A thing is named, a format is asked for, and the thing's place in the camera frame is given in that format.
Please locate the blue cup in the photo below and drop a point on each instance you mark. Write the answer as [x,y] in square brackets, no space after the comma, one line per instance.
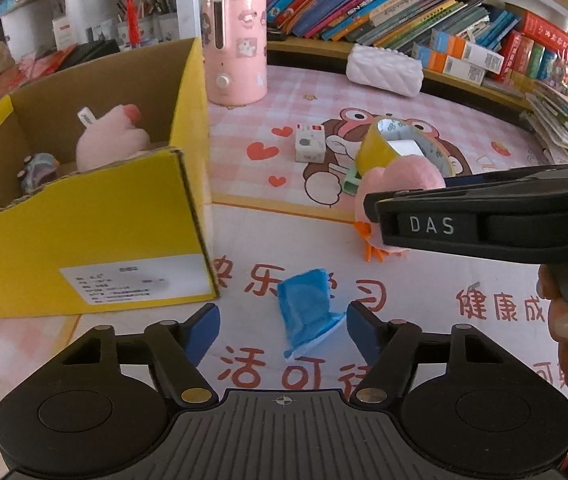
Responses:
[304,305]

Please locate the pink printed table mat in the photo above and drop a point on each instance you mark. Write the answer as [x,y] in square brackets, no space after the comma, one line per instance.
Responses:
[264,125]

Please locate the orange blue white carton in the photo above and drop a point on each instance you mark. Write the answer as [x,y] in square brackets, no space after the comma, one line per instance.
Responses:
[444,65]
[469,52]

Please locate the white bookshelf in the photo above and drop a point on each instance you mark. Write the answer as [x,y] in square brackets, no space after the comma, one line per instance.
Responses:
[186,0]

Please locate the pink cylindrical humidifier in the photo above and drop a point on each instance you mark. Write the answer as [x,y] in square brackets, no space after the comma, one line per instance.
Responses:
[234,50]

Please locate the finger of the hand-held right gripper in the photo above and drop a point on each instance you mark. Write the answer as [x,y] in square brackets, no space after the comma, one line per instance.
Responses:
[514,175]
[464,201]

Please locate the green correction tape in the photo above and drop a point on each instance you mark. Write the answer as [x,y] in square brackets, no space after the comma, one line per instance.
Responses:
[351,182]

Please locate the red tassel ornament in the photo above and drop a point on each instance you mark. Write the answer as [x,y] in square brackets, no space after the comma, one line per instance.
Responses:
[131,10]

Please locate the red upright dictionary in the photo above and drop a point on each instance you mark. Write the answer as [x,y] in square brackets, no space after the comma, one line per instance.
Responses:
[506,52]

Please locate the white box red label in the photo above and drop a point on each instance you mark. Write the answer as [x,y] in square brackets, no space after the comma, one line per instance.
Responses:
[61,32]

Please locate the yellow tape roll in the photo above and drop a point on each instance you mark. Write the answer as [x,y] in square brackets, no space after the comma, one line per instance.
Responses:
[371,150]

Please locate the large red book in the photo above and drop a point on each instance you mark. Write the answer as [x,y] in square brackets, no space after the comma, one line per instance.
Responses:
[554,35]

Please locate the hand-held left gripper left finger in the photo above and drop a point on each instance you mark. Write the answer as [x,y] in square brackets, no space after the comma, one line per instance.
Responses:
[201,335]

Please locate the small white box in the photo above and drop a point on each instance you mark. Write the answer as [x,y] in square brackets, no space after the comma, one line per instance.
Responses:
[309,145]

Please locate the green upright dictionary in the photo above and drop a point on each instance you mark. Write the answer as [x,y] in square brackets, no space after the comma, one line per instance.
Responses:
[535,62]

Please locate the white quilted pouch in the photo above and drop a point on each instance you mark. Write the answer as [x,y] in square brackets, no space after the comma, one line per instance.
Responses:
[384,70]

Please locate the yellow cardboard box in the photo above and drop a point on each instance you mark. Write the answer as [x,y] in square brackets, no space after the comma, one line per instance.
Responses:
[89,240]

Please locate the white pen cup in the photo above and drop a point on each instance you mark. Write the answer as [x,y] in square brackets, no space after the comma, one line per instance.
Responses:
[167,26]
[147,28]

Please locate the pink plush toy orange feet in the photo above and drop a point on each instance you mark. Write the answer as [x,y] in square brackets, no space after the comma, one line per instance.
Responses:
[399,175]

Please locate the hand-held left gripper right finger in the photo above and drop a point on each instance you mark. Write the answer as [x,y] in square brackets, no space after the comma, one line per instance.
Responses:
[364,332]

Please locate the stack of booklets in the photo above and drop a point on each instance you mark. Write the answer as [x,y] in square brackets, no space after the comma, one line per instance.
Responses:
[564,120]

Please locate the row of colourful books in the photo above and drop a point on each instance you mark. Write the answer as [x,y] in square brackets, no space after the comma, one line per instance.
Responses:
[354,5]

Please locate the black case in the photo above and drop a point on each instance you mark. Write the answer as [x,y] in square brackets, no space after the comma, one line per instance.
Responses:
[89,52]

